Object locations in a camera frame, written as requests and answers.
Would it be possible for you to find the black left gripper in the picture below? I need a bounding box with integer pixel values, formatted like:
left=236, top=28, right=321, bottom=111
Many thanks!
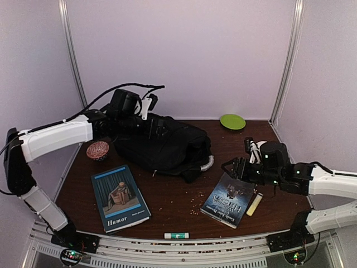
left=117, top=114, right=171, bottom=141

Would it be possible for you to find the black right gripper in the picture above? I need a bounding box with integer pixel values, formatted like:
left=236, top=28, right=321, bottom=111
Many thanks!
left=221, top=158, right=282, bottom=188

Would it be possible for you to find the dark Wuthering Heights book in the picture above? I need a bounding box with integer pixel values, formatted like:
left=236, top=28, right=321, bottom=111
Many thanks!
left=200, top=173, right=254, bottom=229

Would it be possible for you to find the black student backpack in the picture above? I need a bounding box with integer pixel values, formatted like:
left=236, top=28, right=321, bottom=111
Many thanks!
left=113, top=113, right=214, bottom=183

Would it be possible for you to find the blue Humor book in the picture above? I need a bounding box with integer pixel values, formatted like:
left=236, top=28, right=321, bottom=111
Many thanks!
left=91, top=165, right=151, bottom=234

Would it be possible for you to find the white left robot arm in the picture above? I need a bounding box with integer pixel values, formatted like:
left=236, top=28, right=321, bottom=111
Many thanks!
left=1, top=88, right=155, bottom=248

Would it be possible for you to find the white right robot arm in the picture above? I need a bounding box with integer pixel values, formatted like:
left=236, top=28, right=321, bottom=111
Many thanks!
left=221, top=138, right=356, bottom=247

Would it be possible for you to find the white bowl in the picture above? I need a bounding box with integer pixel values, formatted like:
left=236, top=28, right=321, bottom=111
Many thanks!
left=256, top=141, right=267, bottom=149

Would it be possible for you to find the yellow highlighter marker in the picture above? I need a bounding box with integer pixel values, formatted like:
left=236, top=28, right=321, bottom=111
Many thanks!
left=246, top=193, right=263, bottom=217

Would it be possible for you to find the green plate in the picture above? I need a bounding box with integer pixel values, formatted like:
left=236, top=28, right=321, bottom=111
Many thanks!
left=220, top=114, right=246, bottom=130

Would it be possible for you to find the green white glue stick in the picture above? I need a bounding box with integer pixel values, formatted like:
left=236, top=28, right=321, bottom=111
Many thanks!
left=164, top=232, right=190, bottom=240

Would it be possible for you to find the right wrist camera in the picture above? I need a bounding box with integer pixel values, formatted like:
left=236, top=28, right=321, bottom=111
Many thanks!
left=244, top=137, right=262, bottom=164

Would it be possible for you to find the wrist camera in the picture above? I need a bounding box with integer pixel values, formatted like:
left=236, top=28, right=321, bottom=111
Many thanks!
left=139, top=94, right=158, bottom=120
left=244, top=137, right=262, bottom=164

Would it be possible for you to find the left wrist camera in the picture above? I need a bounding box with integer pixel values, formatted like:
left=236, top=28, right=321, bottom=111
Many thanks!
left=139, top=94, right=158, bottom=120

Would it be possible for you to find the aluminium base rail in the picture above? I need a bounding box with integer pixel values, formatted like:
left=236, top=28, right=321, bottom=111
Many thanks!
left=27, top=219, right=335, bottom=268

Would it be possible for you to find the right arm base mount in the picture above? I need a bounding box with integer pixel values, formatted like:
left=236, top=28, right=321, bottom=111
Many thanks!
left=266, top=229, right=315, bottom=253

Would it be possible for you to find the left aluminium frame post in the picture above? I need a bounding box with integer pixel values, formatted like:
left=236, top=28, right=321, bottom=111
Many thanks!
left=58, top=0, right=88, bottom=108

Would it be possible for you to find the aluminium frame post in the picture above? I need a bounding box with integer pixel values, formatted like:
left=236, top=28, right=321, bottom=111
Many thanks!
left=270, top=0, right=305, bottom=126
left=58, top=0, right=88, bottom=108

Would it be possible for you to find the right aluminium frame post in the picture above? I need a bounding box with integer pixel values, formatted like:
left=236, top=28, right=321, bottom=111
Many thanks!
left=270, top=0, right=305, bottom=126

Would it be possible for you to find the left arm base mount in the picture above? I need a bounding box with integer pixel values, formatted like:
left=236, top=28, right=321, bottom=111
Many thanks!
left=51, top=232, right=100, bottom=253

